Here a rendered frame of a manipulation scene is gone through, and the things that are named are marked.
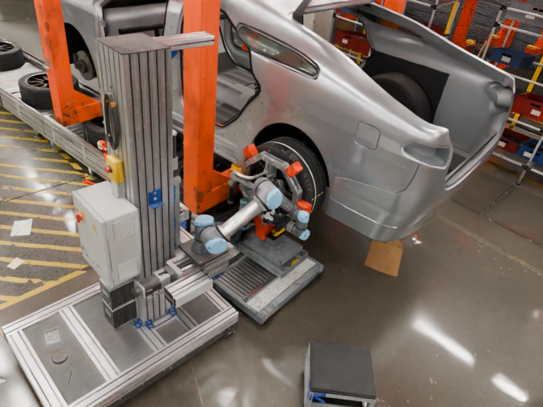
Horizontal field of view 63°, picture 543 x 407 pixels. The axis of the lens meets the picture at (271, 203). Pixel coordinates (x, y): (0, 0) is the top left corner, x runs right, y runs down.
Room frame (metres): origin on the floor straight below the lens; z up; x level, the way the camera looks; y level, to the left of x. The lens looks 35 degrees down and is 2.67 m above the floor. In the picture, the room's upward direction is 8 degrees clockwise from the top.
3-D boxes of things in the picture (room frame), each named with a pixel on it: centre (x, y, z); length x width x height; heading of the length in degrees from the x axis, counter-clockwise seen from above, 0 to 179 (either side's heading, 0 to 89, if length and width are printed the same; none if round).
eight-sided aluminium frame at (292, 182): (2.77, 0.03, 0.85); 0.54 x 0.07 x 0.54; 55
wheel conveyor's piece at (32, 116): (4.93, 2.79, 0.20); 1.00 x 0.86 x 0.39; 55
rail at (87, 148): (3.61, 1.59, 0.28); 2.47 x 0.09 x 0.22; 55
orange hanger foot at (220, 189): (3.14, 0.39, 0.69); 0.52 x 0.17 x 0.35; 145
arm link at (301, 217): (2.32, -0.21, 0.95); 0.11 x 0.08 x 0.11; 34
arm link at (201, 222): (2.05, 0.38, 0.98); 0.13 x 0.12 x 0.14; 34
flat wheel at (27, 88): (4.99, 2.87, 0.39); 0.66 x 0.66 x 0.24
